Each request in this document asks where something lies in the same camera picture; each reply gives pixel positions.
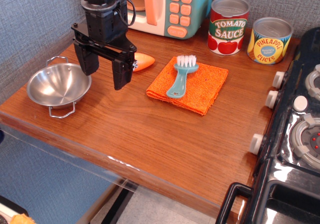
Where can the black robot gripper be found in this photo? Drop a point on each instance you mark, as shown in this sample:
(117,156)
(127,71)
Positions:
(104,35)

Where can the teal white-bristle brush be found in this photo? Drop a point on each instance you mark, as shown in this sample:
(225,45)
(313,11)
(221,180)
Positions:
(185,64)

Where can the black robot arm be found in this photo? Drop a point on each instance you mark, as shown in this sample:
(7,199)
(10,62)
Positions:
(104,35)

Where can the teal toy microwave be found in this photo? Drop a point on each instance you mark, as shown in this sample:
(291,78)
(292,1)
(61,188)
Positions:
(179,19)

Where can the orange toy carrot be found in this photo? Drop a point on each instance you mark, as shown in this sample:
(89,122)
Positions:
(142,61)

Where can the orange folded cloth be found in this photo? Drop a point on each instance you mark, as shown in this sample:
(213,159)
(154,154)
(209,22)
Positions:
(202,87)

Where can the tomato sauce can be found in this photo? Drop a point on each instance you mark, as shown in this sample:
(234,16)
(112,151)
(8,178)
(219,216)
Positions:
(227,25)

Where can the pineapple slices can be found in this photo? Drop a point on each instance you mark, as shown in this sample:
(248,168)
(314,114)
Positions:
(269,40)

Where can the white stove knob bottom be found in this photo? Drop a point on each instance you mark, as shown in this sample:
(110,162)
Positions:
(255,143)

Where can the white stove knob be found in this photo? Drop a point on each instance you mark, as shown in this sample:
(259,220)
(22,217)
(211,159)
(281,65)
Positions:
(255,143)
(278,79)
(271,99)

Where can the white stove knob middle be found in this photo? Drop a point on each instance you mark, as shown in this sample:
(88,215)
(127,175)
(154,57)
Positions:
(271,99)

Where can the white stove knob top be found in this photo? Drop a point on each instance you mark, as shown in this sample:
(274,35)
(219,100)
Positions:
(278,79)

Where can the orange object bottom left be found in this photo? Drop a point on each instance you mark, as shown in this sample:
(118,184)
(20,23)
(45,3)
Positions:
(22,219)

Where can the white round stove button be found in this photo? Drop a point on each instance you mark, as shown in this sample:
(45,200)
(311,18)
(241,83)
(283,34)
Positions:
(300,103)

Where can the grey stove burner back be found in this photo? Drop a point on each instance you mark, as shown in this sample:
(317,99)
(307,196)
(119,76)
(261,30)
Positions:
(311,88)

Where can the grey stove burner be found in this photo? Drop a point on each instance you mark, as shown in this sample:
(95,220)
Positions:
(311,88)
(305,140)

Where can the grey stove burner front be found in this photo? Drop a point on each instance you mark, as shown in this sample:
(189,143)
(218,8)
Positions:
(305,140)

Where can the black toy stove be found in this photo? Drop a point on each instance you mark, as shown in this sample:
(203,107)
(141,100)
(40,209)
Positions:
(286,190)

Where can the metal bowl with handles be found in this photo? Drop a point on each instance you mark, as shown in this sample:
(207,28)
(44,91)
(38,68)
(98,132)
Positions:
(60,85)

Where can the black oven door handle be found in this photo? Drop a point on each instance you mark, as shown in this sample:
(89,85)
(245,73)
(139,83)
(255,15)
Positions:
(235,189)

